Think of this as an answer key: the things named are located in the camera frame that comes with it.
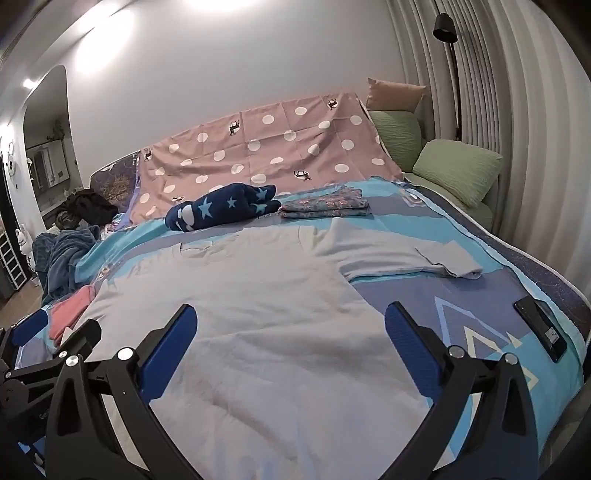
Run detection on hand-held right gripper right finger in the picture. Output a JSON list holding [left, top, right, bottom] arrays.
[[385, 301, 541, 480]]

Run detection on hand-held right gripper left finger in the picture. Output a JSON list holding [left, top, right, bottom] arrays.
[[45, 303, 199, 480]]

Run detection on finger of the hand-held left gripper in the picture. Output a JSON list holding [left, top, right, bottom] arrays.
[[0, 322, 38, 367], [9, 318, 103, 384]]

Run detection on grey t-shirt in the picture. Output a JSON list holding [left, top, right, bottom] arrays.
[[69, 217, 484, 480]]

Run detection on blue-grey clothes pile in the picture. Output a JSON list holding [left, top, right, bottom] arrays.
[[33, 225, 100, 305]]

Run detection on dark clothes pile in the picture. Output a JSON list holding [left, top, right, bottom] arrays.
[[55, 188, 120, 230]]

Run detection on pink cloth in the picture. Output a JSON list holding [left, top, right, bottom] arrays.
[[48, 285, 96, 347]]

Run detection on white ladder rack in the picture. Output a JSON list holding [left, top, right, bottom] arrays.
[[0, 226, 25, 291]]

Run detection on white figurine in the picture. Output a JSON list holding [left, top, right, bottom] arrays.
[[16, 224, 36, 274]]

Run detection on black phone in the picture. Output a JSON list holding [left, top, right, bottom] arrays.
[[514, 296, 568, 363]]

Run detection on navy star print cloth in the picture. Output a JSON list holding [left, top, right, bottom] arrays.
[[165, 183, 282, 233]]

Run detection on green seat cushion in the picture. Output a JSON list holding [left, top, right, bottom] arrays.
[[403, 172, 495, 232]]

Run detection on tree print cloth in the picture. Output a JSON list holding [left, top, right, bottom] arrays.
[[90, 154, 141, 214]]

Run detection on folded floral cloth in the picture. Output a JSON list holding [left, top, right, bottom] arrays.
[[277, 185, 372, 219]]

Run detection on green pillow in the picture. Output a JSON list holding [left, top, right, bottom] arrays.
[[412, 138, 504, 208]]

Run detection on green back cushion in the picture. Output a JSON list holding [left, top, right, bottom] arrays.
[[369, 110, 426, 173]]

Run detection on pink polka dot sheet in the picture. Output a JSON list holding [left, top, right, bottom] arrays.
[[127, 91, 405, 227]]

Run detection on orange pillow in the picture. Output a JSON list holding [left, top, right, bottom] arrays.
[[366, 78, 428, 113]]

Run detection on white pleated curtain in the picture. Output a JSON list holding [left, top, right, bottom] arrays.
[[387, 0, 591, 296]]

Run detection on black floor lamp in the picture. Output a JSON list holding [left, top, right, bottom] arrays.
[[431, 12, 462, 141]]

